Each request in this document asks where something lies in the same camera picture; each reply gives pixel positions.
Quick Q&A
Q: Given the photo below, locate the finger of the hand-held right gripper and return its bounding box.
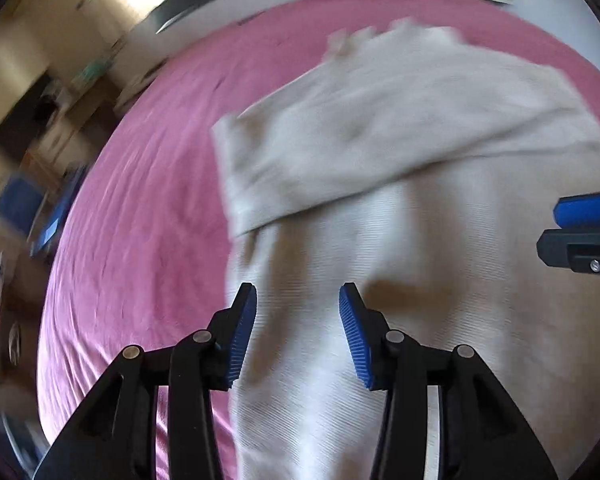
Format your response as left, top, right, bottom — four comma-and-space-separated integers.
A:
536, 191, 600, 311

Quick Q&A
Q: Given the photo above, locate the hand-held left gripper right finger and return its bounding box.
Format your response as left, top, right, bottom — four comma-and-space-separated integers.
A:
338, 281, 558, 480

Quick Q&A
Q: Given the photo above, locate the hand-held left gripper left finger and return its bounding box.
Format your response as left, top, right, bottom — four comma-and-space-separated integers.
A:
32, 282, 258, 480

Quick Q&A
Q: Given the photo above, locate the beige knitted sweater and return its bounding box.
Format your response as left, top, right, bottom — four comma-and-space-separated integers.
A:
211, 17, 600, 480

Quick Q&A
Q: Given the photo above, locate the pink bedspread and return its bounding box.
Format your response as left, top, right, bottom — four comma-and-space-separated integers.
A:
36, 0, 600, 480

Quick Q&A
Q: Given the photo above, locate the wooden shelf rack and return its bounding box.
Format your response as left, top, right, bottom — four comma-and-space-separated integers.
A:
0, 255, 46, 386

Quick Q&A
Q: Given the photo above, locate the wooden desk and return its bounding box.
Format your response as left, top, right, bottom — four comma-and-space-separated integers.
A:
55, 80, 121, 136

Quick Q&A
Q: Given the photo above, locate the black television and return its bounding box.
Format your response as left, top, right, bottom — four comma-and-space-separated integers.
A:
0, 72, 63, 161

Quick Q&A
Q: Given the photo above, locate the teal box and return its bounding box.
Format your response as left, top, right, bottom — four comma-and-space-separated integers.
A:
72, 55, 113, 86

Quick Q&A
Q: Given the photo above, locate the dark grey headboard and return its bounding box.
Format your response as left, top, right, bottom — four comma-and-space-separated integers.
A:
147, 0, 261, 36

